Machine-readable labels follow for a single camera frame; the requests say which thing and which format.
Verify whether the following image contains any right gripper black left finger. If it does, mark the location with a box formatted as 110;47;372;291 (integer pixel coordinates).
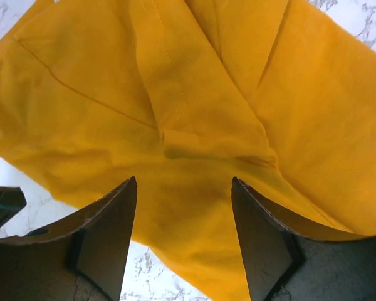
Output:
0;177;137;300

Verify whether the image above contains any green plastic bin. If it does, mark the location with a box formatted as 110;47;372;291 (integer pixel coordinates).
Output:
0;186;27;227

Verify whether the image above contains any mustard yellow t shirt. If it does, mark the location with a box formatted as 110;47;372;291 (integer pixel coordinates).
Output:
0;1;376;300

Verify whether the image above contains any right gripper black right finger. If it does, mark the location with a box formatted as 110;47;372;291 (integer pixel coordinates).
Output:
231;178;376;300

